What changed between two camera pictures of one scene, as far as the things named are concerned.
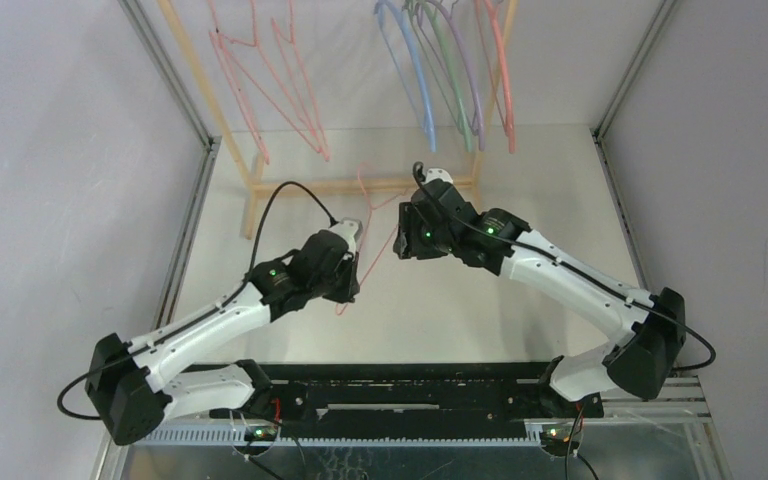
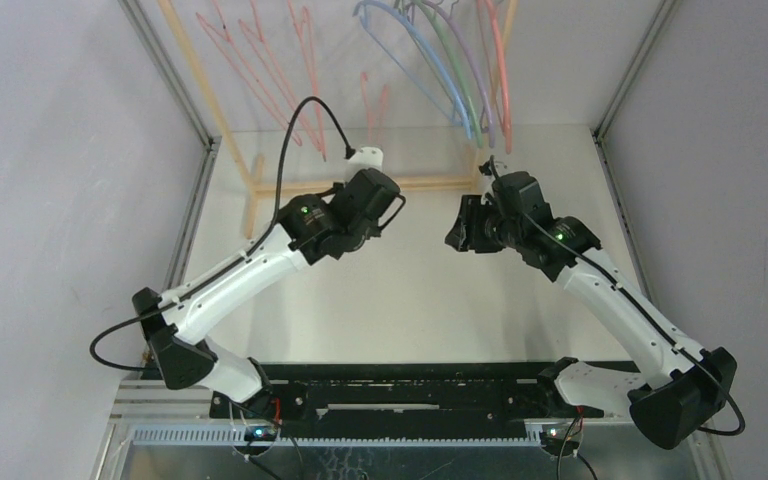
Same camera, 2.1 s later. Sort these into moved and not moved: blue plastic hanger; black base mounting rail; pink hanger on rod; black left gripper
Moved: blue plastic hanger; black left gripper
Not moved: pink hanger on rod; black base mounting rail
